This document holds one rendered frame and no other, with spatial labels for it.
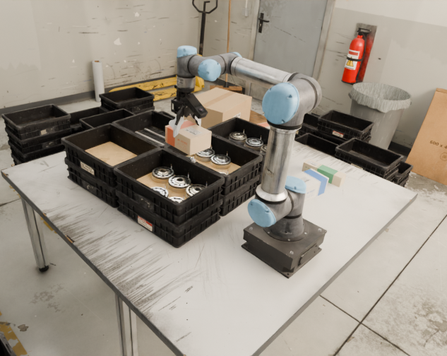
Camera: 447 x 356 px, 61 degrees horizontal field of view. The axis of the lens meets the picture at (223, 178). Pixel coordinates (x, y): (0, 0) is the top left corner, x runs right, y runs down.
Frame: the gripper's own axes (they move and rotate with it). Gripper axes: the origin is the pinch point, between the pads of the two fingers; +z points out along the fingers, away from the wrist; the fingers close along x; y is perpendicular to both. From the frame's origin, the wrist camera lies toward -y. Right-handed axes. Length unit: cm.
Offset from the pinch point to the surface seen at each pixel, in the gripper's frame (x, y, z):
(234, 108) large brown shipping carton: -82, 45, 21
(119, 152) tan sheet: 5, 47, 26
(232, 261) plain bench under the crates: 9, -39, 40
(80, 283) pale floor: 33, 55, 109
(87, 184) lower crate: 28, 42, 35
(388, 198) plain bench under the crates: -89, -62, 40
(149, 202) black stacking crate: 23.4, -3.0, 23.4
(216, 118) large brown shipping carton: -66, 46, 24
